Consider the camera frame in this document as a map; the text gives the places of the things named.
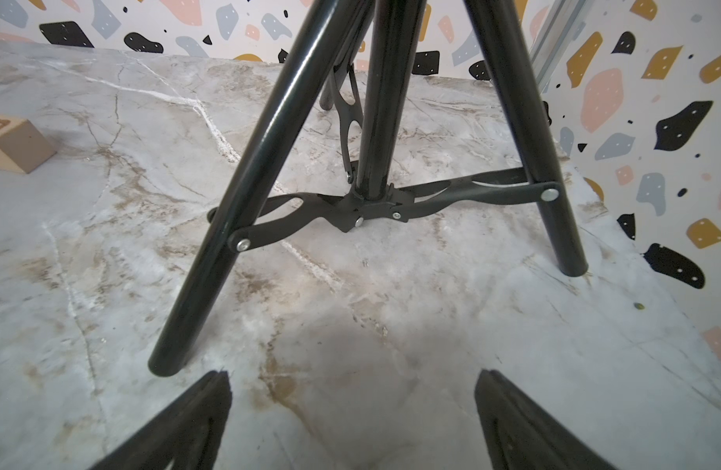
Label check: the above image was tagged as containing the aluminium corner frame post right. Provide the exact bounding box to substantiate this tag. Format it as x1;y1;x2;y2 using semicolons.
530;0;595;90

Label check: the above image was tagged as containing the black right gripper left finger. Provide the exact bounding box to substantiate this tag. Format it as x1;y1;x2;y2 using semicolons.
92;371;232;469

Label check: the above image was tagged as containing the wooden letter block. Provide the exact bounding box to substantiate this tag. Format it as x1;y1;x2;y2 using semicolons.
0;116;57;174

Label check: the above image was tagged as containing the black tripod stand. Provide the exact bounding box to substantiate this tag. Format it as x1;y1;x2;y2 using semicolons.
148;1;589;377

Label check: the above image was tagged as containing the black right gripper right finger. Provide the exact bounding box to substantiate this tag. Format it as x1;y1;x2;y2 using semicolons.
474;369;614;470

